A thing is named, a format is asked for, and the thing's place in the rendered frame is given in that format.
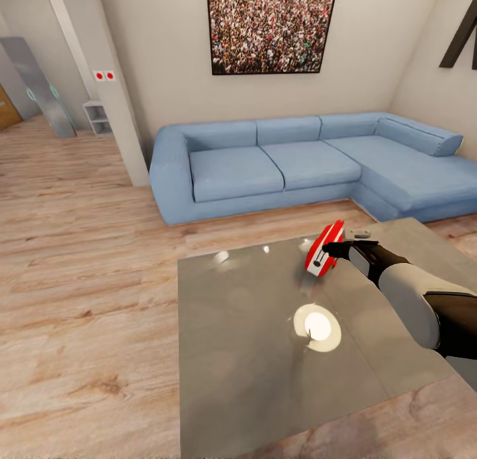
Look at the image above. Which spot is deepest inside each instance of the decorative sign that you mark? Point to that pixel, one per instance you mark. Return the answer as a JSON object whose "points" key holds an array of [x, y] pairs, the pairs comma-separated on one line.
{"points": [[461, 37]]}

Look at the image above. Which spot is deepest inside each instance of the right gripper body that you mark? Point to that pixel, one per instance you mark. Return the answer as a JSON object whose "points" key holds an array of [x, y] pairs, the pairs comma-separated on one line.
{"points": [[337, 249]]}

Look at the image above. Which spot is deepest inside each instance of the standing mirror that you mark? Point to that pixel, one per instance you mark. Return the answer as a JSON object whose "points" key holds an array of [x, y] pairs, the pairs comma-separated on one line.
{"points": [[39, 88]]}

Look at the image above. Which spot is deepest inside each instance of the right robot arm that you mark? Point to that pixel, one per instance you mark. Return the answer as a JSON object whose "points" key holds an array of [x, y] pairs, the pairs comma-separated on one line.
{"points": [[438, 314]]}

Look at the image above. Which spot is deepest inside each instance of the coffee table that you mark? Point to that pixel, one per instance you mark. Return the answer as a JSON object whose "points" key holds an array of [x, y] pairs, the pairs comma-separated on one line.
{"points": [[268, 350]]}

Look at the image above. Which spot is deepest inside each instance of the radio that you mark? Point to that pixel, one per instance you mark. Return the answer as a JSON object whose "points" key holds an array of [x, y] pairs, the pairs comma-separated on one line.
{"points": [[319, 262]]}

